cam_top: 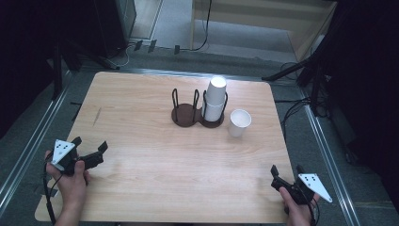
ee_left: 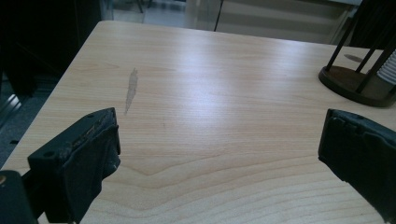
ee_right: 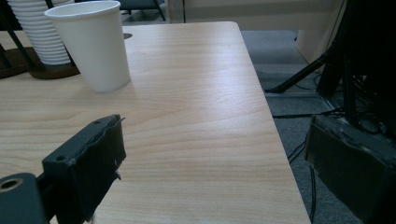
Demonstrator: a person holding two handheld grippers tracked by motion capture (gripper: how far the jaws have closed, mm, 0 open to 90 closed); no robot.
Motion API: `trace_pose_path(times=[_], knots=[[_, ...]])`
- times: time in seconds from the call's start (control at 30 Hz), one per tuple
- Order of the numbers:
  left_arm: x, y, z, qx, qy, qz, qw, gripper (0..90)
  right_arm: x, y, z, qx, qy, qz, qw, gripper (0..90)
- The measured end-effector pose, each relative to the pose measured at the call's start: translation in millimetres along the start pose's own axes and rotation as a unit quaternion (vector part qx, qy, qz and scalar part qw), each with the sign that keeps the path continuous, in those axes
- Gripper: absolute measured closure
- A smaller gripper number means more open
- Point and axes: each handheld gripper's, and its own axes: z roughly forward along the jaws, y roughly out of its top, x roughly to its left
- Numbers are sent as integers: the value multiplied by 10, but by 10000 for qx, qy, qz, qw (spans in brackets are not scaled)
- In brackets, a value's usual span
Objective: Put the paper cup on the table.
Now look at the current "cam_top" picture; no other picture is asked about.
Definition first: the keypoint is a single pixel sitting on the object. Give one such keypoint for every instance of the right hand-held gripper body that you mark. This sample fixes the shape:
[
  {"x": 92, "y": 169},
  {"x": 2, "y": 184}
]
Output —
[{"x": 313, "y": 185}]

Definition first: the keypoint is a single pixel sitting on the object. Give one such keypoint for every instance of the dark curtain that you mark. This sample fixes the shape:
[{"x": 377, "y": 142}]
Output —
[
  {"x": 25, "y": 47},
  {"x": 370, "y": 78}
]

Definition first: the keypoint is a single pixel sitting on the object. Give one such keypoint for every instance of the white paper cup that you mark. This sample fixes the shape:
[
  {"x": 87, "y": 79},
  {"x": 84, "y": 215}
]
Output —
[
  {"x": 240, "y": 122},
  {"x": 213, "y": 113},
  {"x": 216, "y": 91}
]

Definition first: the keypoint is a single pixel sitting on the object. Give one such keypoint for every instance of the black cabinet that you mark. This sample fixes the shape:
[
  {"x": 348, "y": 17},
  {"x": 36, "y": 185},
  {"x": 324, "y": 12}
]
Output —
[{"x": 116, "y": 25}]

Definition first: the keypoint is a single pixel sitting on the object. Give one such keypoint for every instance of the light wooden shelf frame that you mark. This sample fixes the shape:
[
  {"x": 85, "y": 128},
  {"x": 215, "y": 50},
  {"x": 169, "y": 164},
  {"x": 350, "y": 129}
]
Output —
[{"x": 244, "y": 19}]

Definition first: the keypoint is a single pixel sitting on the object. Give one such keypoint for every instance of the metal floor rail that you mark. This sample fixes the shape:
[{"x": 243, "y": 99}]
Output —
[
  {"x": 329, "y": 150},
  {"x": 34, "y": 138}
]

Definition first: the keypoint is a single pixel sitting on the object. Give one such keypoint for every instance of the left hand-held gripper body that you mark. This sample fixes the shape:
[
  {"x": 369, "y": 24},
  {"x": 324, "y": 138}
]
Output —
[{"x": 62, "y": 150}]

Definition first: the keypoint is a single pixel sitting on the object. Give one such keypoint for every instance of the dark brown cup holder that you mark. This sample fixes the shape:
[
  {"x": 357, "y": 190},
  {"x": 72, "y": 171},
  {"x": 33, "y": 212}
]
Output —
[{"x": 185, "y": 115}]

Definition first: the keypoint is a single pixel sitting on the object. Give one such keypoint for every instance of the person's left hand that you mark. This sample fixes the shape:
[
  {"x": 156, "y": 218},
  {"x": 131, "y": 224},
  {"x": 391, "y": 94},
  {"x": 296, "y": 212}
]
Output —
[{"x": 72, "y": 188}]

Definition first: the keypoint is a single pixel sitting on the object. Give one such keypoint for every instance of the black metal stand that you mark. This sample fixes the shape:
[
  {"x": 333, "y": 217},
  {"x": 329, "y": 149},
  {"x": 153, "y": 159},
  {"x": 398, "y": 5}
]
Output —
[{"x": 78, "y": 53}]

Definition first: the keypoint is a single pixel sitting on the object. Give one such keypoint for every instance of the person's right hand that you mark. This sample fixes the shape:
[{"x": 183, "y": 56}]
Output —
[{"x": 298, "y": 213}]

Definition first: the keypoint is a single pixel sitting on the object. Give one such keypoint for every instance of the black tripod stand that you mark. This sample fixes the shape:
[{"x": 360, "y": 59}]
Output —
[{"x": 313, "y": 67}]

